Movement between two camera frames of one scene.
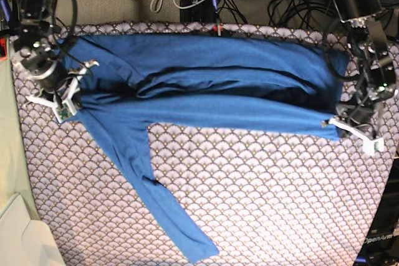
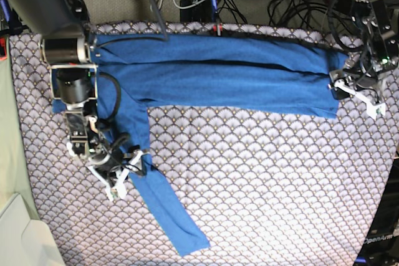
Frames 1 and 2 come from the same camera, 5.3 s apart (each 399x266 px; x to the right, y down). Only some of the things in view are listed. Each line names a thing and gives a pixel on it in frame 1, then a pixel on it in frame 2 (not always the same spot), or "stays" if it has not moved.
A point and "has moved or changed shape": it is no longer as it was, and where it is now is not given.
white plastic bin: [24, 240] stays
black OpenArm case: [381, 247] stays
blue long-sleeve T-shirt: [128, 82] has moved or changed shape
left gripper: [42, 62] -> [104, 163]
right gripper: [359, 111] -> [366, 78]
